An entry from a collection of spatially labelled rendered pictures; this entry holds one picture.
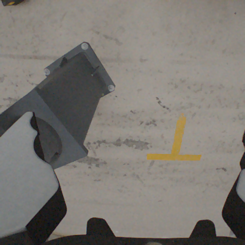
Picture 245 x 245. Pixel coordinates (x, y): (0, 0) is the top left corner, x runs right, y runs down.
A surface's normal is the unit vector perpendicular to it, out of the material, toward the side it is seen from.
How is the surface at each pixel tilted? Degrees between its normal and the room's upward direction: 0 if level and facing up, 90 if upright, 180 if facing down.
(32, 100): 0
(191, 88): 0
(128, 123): 0
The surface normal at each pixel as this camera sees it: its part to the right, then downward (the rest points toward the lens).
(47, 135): 0.77, -0.22
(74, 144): -0.06, 0.52
